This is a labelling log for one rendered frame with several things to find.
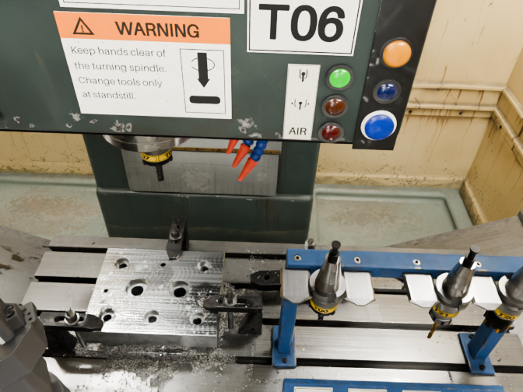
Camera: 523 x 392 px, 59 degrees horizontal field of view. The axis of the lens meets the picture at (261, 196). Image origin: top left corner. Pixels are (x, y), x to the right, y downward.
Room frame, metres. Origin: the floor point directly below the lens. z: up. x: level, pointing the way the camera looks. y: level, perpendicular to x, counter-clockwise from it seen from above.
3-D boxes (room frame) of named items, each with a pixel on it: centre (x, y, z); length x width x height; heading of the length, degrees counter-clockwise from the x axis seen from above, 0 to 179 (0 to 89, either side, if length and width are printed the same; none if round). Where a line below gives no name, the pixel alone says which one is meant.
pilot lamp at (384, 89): (0.40, -0.12, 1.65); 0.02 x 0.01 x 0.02; 90
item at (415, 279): (0.48, -0.29, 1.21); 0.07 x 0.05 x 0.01; 0
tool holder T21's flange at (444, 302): (0.49, -0.34, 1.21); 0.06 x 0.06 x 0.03
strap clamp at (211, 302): (0.58, 0.05, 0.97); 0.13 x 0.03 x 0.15; 90
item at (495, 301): (0.49, -0.40, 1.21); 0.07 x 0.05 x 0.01; 0
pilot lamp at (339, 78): (0.40, -0.07, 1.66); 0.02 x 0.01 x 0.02; 90
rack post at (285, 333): (0.54, -0.07, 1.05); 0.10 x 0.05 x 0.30; 0
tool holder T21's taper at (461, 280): (0.49, -0.34, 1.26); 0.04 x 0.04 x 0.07
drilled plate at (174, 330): (0.62, 0.23, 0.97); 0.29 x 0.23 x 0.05; 90
